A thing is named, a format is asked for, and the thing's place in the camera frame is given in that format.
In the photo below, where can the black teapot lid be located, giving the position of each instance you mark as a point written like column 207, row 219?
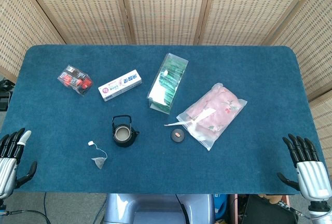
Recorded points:
column 177, row 137

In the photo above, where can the black device on floor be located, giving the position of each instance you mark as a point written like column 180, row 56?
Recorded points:
column 3, row 99

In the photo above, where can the silver-blue robot torso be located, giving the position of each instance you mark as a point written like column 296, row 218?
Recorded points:
column 155, row 208

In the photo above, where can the clear box green packets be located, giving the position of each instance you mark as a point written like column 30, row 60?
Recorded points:
column 168, row 84

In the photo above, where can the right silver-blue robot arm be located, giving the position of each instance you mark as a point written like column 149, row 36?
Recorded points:
column 320, row 208

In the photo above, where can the zip bag with pink cloth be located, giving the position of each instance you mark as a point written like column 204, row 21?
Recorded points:
column 215, row 115

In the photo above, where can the clear box red black capsules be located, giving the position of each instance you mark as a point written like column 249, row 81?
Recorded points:
column 75, row 80

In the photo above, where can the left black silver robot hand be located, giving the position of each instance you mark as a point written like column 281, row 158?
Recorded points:
column 7, row 167

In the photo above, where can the black flat case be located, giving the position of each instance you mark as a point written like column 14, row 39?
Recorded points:
column 267, row 212

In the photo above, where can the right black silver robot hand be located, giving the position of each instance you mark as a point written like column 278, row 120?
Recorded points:
column 312, row 177

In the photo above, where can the blue printed package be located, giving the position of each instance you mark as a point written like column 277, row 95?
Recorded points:
column 220, row 206

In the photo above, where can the woven bamboo folding screen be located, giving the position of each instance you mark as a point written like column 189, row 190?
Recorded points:
column 166, row 8

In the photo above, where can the black cast iron teapot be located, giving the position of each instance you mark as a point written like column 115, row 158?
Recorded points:
column 129, row 143

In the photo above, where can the white toothpaste box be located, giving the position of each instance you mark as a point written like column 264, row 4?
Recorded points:
column 119, row 85

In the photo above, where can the blue carpet table cover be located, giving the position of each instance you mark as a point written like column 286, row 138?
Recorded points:
column 166, row 169

